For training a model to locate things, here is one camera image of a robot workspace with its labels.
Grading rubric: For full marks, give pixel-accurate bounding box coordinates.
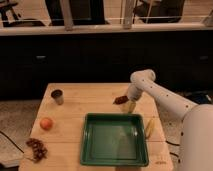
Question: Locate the dark red pepper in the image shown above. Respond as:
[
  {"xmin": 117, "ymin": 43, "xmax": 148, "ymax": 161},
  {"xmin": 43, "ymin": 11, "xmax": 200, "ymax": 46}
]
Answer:
[{"xmin": 114, "ymin": 95, "xmax": 128, "ymax": 105}]

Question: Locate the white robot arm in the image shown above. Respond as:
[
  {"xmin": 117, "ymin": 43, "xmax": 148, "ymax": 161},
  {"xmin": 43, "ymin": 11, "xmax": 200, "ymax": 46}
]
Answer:
[{"xmin": 126, "ymin": 69, "xmax": 213, "ymax": 171}]

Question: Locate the green plastic tray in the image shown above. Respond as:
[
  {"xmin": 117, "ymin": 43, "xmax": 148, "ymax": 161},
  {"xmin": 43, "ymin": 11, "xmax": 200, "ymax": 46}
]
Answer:
[{"xmin": 80, "ymin": 113, "xmax": 149, "ymax": 167}]

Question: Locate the yellow corn cob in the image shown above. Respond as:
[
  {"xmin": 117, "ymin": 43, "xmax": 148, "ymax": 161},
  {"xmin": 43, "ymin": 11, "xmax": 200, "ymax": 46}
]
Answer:
[{"xmin": 145, "ymin": 118, "xmax": 155, "ymax": 139}]

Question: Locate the small metal cup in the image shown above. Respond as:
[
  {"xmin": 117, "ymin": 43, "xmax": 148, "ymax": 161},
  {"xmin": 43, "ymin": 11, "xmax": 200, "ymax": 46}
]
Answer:
[{"xmin": 51, "ymin": 89, "xmax": 64, "ymax": 105}]

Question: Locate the orange fruit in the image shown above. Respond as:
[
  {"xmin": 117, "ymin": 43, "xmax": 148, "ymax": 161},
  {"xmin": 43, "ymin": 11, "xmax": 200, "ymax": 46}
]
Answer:
[{"xmin": 40, "ymin": 117, "xmax": 53, "ymax": 131}]

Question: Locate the brown grape bunch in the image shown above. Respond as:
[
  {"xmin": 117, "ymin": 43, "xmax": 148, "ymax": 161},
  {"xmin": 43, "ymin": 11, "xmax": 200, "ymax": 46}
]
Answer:
[{"xmin": 26, "ymin": 138, "xmax": 48, "ymax": 163}]

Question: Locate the dark low cabinet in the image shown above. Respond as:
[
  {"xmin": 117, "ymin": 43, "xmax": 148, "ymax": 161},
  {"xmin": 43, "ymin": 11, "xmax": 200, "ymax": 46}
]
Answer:
[{"xmin": 0, "ymin": 31, "xmax": 213, "ymax": 99}]

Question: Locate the black chair background left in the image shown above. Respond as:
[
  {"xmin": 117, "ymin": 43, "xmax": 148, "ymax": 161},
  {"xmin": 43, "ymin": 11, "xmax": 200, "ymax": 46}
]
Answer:
[{"xmin": 0, "ymin": 0, "xmax": 44, "ymax": 27}]

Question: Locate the black cable left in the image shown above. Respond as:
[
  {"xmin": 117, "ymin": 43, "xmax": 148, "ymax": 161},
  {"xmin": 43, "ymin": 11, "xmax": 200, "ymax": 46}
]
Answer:
[{"xmin": 0, "ymin": 130, "xmax": 25, "ymax": 154}]

